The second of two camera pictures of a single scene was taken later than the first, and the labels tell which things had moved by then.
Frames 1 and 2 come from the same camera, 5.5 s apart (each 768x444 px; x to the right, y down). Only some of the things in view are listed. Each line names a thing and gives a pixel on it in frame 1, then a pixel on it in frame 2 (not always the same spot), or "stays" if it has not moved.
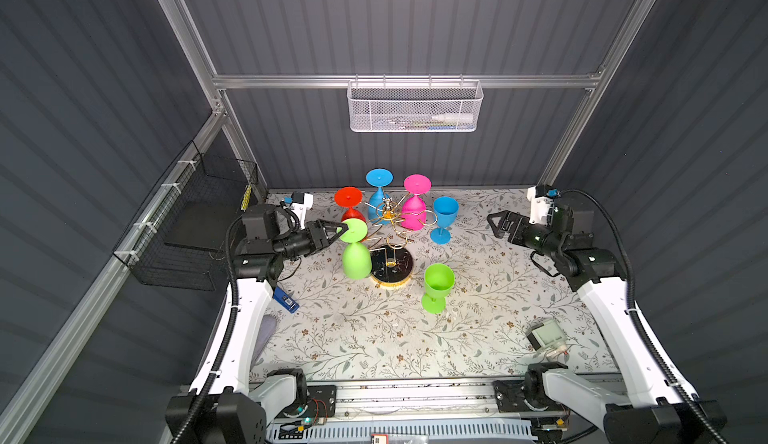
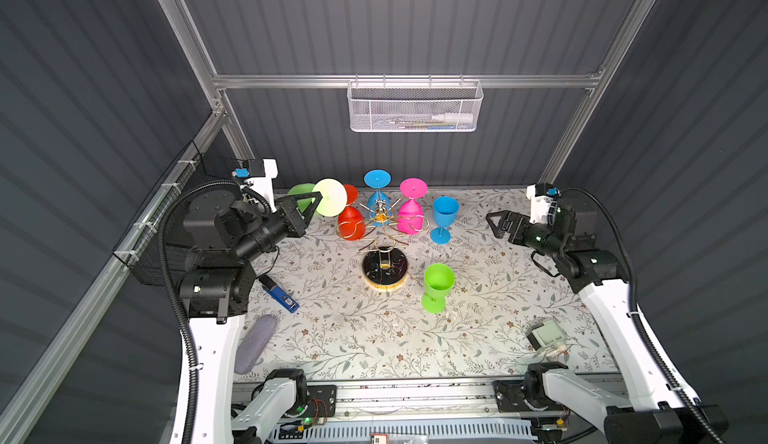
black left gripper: x=316 y=236 -> x=296 y=222
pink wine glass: x=414 y=210 stays
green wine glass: x=356 y=261 -> x=333 y=192
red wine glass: x=349 y=197 stays
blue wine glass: x=446 y=210 stays
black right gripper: x=519 y=222 stays
